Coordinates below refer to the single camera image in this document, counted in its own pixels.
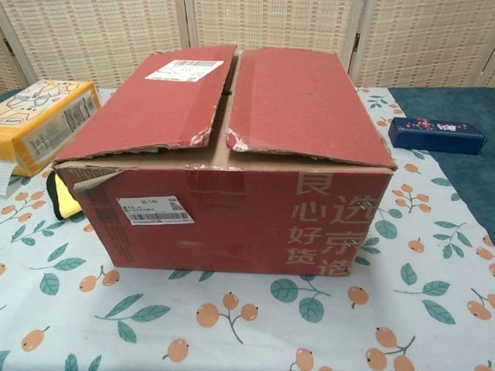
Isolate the woven folding screen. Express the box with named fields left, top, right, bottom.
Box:
left=0, top=0, right=495, bottom=96

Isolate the yellow cartoon tissue pack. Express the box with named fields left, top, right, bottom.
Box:
left=0, top=79, right=102, bottom=177

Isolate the floral print tablecloth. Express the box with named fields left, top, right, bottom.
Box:
left=0, top=87, right=495, bottom=371

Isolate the dark blue rectangular box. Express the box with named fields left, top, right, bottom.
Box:
left=387, top=116, right=489, bottom=156

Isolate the yellow cloth with black edge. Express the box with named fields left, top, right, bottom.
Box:
left=46, top=172, right=82, bottom=221

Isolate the red cardboard box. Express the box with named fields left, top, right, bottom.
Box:
left=52, top=44, right=399, bottom=277

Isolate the white blister packet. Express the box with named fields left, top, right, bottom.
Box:
left=0, top=162, right=21, bottom=199

